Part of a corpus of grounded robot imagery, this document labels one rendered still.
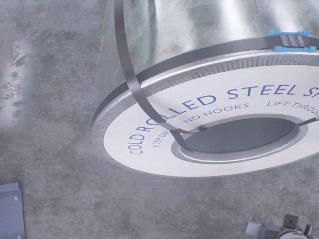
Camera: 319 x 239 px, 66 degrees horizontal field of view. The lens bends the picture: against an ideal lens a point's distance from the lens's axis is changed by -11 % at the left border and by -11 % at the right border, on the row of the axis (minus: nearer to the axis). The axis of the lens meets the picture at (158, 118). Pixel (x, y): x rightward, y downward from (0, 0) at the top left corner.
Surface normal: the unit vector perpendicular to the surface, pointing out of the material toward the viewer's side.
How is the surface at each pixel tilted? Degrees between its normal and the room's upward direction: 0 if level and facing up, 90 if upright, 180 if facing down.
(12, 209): 0
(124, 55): 36
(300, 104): 90
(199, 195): 0
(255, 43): 18
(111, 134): 90
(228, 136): 6
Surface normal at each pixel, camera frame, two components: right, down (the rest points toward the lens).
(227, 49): -0.30, -0.40
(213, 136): 0.20, -0.43
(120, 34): -0.47, -0.17
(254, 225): -0.23, -0.07
